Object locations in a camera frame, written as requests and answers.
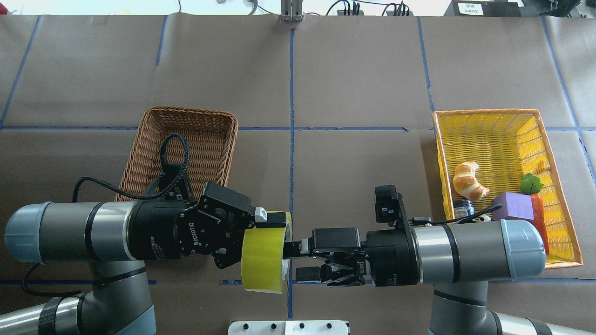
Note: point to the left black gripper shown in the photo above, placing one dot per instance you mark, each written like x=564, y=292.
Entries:
x=156, y=231

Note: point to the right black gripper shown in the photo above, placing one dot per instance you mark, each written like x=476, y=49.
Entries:
x=390, y=258

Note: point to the yellow tape roll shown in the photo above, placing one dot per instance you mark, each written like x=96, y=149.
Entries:
x=262, y=268

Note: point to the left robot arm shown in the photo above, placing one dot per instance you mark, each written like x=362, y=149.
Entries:
x=116, y=238

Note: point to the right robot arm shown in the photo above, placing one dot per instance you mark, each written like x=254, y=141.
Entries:
x=458, y=260

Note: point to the brown wicker basket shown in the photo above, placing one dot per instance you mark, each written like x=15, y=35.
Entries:
x=211, y=136

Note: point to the yellow woven basket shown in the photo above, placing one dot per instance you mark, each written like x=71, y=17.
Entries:
x=507, y=143

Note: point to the small black jar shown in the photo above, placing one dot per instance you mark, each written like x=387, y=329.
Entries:
x=463, y=208

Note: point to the toy croissant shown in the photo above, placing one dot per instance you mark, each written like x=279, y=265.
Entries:
x=466, y=184

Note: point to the purple foam cube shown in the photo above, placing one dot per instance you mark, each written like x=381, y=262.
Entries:
x=513, y=206

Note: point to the orange toy carrot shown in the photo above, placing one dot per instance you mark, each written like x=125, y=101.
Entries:
x=532, y=185

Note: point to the white camera mast base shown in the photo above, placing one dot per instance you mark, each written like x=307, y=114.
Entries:
x=290, y=327

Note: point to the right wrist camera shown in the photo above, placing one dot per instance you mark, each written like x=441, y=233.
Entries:
x=389, y=207

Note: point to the aluminium frame post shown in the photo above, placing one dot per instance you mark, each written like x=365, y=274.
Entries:
x=291, y=11

